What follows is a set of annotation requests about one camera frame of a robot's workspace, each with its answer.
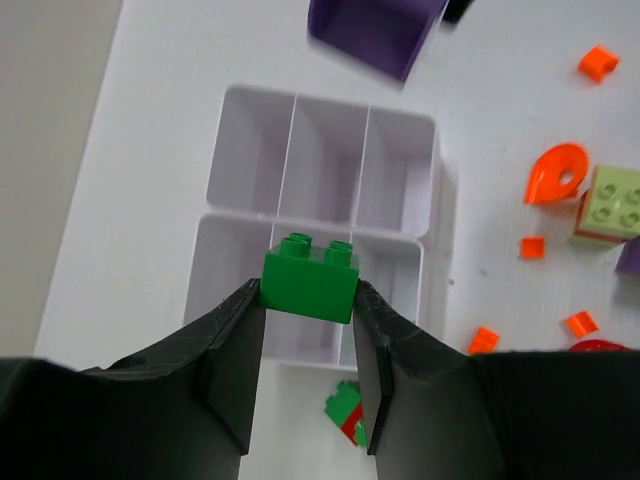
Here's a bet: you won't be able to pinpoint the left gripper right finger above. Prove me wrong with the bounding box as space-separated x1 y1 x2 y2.
353 280 475 456

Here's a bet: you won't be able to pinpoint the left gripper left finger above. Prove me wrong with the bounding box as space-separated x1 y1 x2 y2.
84 278 266 456

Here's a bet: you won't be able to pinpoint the red green lego plates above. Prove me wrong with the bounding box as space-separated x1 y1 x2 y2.
324 381 367 448

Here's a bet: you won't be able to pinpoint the green lego brick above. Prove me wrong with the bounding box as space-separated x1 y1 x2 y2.
260 232 360 325

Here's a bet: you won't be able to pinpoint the purple lego block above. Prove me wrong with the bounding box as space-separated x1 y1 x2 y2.
307 0 448 83

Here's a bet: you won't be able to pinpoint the small orange tile upper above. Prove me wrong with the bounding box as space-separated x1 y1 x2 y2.
467 326 500 355

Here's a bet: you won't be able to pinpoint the small orange tile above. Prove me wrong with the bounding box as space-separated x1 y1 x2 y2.
467 326 500 355
520 236 545 260

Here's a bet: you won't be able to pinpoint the left white compartment tray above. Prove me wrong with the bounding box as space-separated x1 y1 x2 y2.
184 214 424 370

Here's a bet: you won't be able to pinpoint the white compartment tray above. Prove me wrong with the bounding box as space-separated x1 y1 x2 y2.
206 85 441 238
184 214 424 370

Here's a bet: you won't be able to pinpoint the small orange tile centre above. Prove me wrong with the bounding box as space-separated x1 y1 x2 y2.
520 236 545 260

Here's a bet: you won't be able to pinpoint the orange clip near dome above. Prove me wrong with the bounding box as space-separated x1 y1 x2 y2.
566 310 599 339

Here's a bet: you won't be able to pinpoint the right white compartment tray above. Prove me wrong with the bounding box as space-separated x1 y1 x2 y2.
206 85 441 238

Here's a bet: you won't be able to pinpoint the red dome lego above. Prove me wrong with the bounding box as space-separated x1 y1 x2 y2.
569 339 630 352

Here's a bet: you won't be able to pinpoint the orange teardrop lego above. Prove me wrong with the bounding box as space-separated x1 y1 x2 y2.
524 143 589 205

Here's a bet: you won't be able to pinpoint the purple lego under blue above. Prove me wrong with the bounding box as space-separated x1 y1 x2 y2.
615 237 640 276

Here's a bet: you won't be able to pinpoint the lime pink lego brick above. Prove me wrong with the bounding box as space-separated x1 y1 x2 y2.
572 165 639 247

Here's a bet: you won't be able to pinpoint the orange clip lego right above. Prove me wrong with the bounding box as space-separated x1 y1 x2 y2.
577 45 620 83

